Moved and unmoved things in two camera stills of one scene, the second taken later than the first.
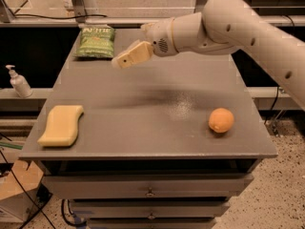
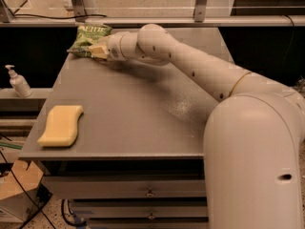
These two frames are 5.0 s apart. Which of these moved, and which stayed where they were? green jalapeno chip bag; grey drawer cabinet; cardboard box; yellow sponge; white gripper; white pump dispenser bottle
Moved: white gripper; green jalapeno chip bag
Stayed: yellow sponge; white pump dispenser bottle; cardboard box; grey drawer cabinet
